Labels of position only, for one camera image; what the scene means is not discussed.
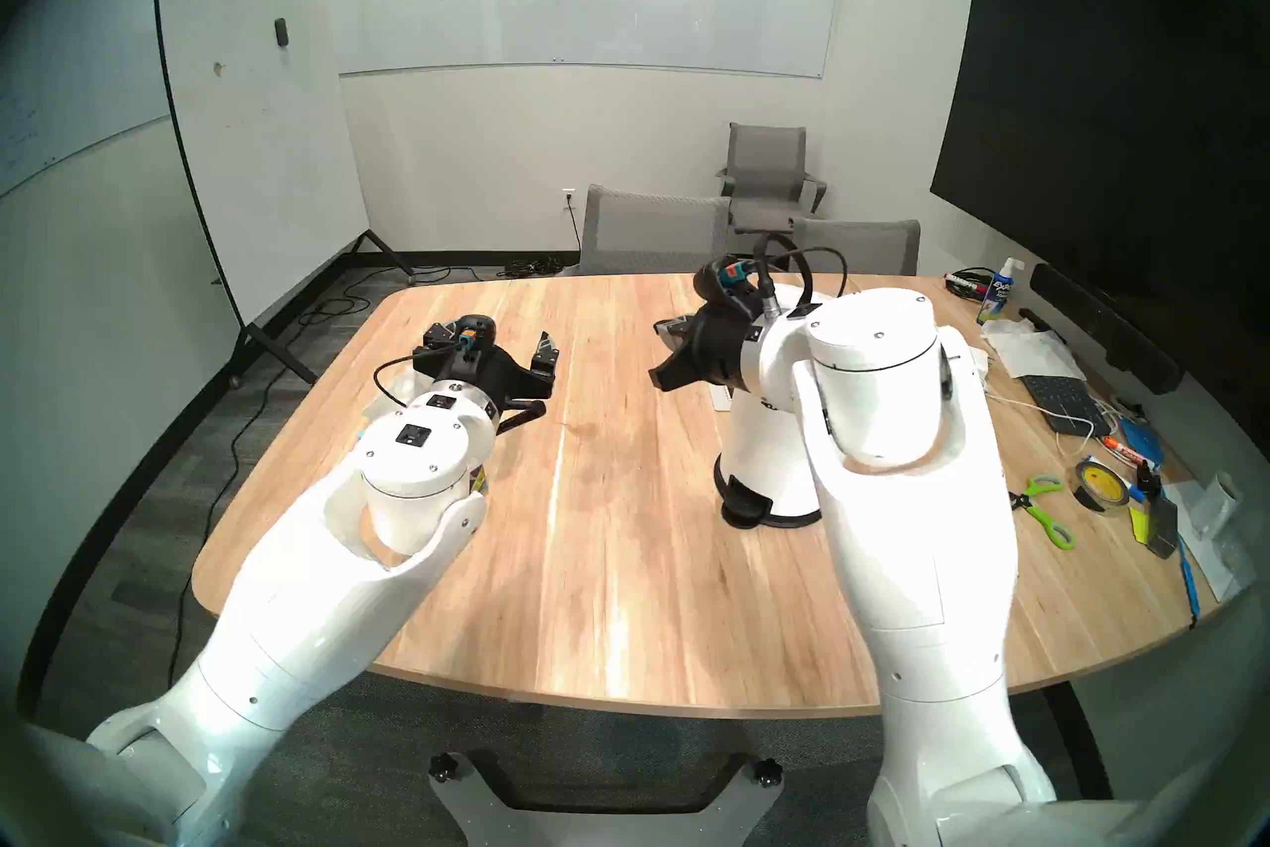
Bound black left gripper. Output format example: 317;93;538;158
410;322;561;436

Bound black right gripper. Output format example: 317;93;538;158
648;297;767;395

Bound white pedal trash can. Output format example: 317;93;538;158
712;377;826;530

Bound grey mesh office chair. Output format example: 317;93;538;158
789;218;922;277
577;183;733;276

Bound grey office chair with armrests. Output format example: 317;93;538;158
716;123;827;265

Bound rolling whiteboard on stand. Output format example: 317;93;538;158
152;0;418;390

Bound whiteboard cleaner spray bottle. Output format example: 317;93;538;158
976;258;1025;326

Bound crumpled white paper towel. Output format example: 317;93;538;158
980;317;1087;382

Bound black keyboard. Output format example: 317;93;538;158
1020;374;1110;437

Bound black video bar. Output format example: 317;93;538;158
1030;262;1185;394

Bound clear tape roll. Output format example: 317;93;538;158
1069;455;1132;514

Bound blue packet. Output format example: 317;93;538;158
1116;418;1164;469

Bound large black TV screen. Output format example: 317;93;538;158
930;0;1270;360

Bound black and yellow box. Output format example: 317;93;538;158
1129;493;1180;558

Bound blue pen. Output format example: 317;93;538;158
1176;537;1202;623

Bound white paper sheet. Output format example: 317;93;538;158
1161;480;1256;603

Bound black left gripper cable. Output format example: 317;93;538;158
494;398;550;437

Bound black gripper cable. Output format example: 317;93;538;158
494;398;550;437
749;231;850;307

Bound black floor cable bundle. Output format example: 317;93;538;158
496;256;586;280

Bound black left camera cable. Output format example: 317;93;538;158
373;353;440;408

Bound black cable on floor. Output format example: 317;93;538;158
298;264;447;330

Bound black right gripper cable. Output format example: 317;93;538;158
749;231;850;307

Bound white power adapter with cable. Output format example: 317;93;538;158
967;343;1097;444

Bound green handled scissors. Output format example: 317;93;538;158
1008;474;1076;551

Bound side wall whiteboard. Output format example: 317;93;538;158
0;0;175;201

